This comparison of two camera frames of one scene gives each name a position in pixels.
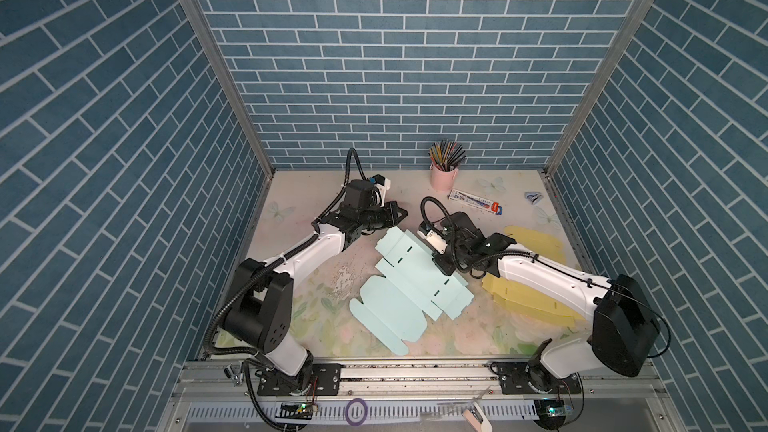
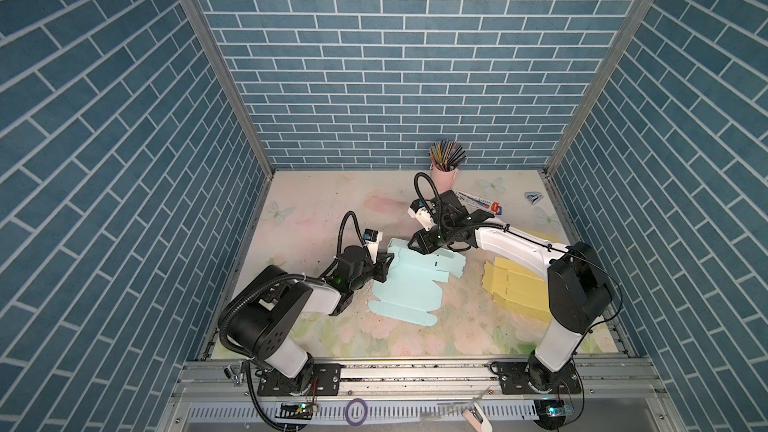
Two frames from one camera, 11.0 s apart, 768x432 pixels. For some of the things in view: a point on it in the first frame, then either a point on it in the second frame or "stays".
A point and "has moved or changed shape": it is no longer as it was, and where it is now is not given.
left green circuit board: x=296 y=410 stays
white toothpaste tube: x=475 y=201 stays
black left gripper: x=390 y=219 → x=381 y=274
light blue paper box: x=413 y=286 has moved or changed shape
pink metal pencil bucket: x=442 y=180 stays
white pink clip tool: x=476 y=416 stays
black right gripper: x=442 y=267 → x=424 y=246
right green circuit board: x=553 y=413 stays
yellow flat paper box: x=518 y=297 stays
